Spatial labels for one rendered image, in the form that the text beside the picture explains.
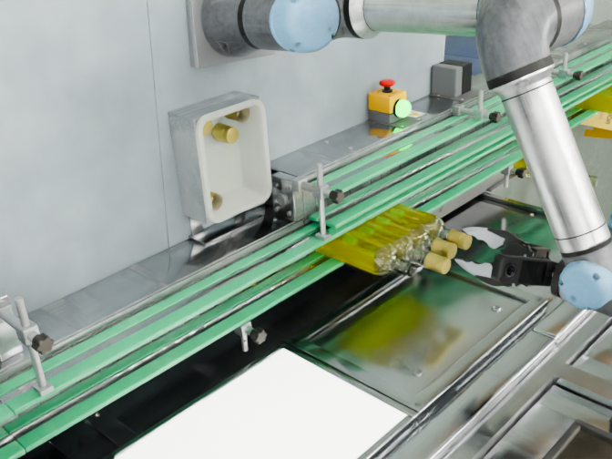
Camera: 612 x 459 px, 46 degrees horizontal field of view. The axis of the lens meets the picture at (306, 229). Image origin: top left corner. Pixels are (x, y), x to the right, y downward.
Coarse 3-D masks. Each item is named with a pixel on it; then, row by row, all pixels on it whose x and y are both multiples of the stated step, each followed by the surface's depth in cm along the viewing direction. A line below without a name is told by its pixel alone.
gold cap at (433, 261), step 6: (432, 252) 149; (426, 258) 148; (432, 258) 147; (438, 258) 147; (444, 258) 146; (426, 264) 148; (432, 264) 147; (438, 264) 146; (444, 264) 146; (450, 264) 148; (438, 270) 147; (444, 270) 147
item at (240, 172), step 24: (216, 120) 146; (264, 120) 146; (216, 144) 148; (240, 144) 153; (264, 144) 148; (216, 168) 150; (240, 168) 155; (264, 168) 151; (216, 192) 152; (240, 192) 154; (264, 192) 153; (216, 216) 145
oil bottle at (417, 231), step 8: (376, 216) 162; (384, 216) 162; (392, 216) 162; (384, 224) 159; (392, 224) 158; (400, 224) 158; (408, 224) 158; (416, 224) 158; (408, 232) 155; (416, 232) 155; (424, 232) 156; (416, 240) 155; (416, 248) 155
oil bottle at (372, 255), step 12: (336, 240) 154; (348, 240) 153; (360, 240) 152; (372, 240) 152; (324, 252) 159; (336, 252) 156; (348, 252) 153; (360, 252) 150; (372, 252) 148; (384, 252) 148; (396, 252) 150; (360, 264) 152; (372, 264) 149; (384, 264) 148
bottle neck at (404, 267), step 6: (396, 258) 148; (390, 264) 148; (396, 264) 147; (402, 264) 146; (408, 264) 145; (414, 264) 146; (396, 270) 147; (402, 270) 146; (408, 270) 145; (414, 270) 147; (408, 276) 146
